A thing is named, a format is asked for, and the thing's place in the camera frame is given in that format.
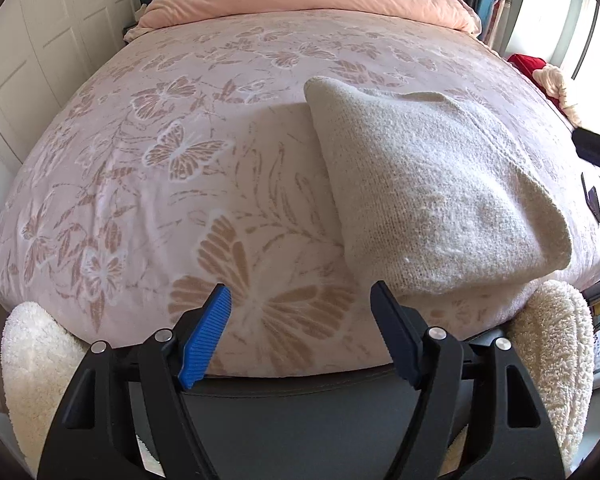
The white fleece sleeve left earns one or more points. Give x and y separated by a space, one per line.
38 359

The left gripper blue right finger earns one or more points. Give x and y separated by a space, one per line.
509 434

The white fleece sleeve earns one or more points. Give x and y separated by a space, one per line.
38 359
551 328

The dark leather bed frame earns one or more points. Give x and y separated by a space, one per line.
332 426

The white fleece sleeve right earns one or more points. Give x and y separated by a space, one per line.
551 328

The cream knotted blanket on sill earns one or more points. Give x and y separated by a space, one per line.
570 102

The red cushion on sill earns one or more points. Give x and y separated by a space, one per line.
530 67

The black smartphone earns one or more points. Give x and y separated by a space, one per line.
591 197

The cream sweater with black hearts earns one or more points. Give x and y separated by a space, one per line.
430 198

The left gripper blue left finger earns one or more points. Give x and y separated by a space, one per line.
92 435

